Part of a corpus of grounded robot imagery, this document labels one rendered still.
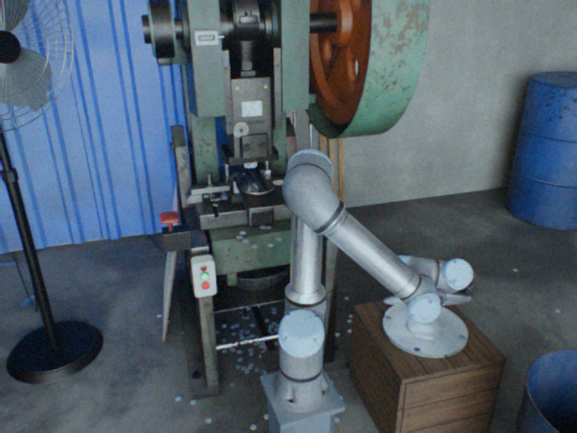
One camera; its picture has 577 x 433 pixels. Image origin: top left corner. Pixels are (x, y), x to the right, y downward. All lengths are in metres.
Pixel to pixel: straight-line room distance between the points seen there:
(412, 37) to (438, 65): 1.93
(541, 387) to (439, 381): 0.29
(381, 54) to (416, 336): 0.94
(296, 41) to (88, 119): 1.56
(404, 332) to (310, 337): 0.61
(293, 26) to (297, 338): 1.00
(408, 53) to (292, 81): 0.41
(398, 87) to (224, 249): 0.81
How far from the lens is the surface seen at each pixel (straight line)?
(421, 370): 1.74
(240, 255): 1.84
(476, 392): 1.91
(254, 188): 1.85
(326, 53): 2.14
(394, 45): 1.59
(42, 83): 2.01
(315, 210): 1.12
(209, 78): 1.72
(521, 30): 3.84
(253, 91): 1.80
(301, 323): 1.34
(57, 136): 3.05
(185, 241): 1.76
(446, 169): 3.80
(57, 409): 2.24
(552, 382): 1.82
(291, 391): 1.41
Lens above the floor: 1.50
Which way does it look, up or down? 26 degrees down
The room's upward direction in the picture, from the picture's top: 1 degrees counter-clockwise
